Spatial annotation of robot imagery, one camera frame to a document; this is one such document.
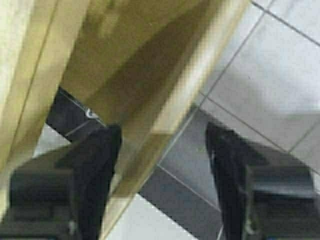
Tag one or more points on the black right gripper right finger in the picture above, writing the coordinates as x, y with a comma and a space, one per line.
263, 193

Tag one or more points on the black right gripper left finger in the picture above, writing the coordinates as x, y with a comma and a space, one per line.
62, 194

